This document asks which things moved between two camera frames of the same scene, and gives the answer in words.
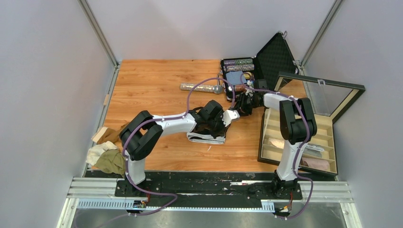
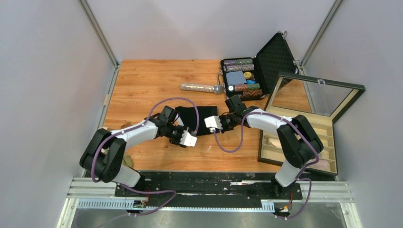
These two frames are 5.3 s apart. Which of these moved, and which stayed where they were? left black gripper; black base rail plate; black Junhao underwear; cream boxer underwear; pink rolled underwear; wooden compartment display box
Moved: left black gripper; black Junhao underwear
Stayed: black base rail plate; cream boxer underwear; wooden compartment display box; pink rolled underwear
